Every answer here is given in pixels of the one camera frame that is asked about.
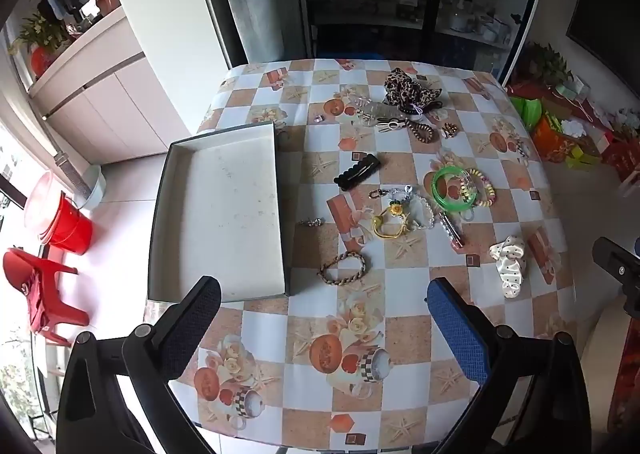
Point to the gold skeleton hair clip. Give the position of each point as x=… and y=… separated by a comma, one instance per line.
x=392, y=124

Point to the silver red hair clip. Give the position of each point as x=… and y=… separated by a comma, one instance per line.
x=452, y=231

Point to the green bangle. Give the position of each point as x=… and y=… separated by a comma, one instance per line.
x=440, y=196

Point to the black hair clip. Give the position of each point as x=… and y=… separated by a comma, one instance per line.
x=357, y=171

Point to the potted plant in red pot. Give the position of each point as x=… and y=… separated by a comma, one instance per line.
x=40, y=41

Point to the clear plastic bucket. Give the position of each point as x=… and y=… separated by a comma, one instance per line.
x=37, y=204

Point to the white cabinet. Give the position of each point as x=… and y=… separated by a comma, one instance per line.
x=120, y=103

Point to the red patterned cloth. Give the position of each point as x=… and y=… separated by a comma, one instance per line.
x=627, y=384

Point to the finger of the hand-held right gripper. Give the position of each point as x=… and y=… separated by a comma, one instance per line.
x=612, y=256

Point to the red plastic bucket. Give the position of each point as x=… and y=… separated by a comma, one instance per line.
x=67, y=229

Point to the orange red gift box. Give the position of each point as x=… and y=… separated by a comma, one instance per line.
x=552, y=141

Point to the leopard print scrunchie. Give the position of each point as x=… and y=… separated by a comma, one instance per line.
x=407, y=83

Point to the red plastic chair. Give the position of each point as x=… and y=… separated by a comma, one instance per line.
x=40, y=294

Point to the small silver tiara charm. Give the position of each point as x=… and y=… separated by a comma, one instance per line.
x=312, y=222

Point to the small gold hair clip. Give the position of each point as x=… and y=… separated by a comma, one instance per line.
x=450, y=129

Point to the white polka dot scrunchie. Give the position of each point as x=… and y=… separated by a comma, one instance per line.
x=510, y=264

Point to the green leafy plant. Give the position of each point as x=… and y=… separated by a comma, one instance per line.
x=547, y=63

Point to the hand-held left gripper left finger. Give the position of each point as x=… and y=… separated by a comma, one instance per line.
x=195, y=324

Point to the checkered printed tablecloth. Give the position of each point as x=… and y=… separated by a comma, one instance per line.
x=400, y=294

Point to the grey white bin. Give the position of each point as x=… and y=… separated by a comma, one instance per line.
x=92, y=186

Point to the white cardboard box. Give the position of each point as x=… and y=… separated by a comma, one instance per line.
x=220, y=214

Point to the clear plastic hair clip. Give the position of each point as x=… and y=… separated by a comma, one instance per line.
x=372, y=111

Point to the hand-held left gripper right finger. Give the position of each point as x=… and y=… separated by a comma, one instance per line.
x=460, y=329

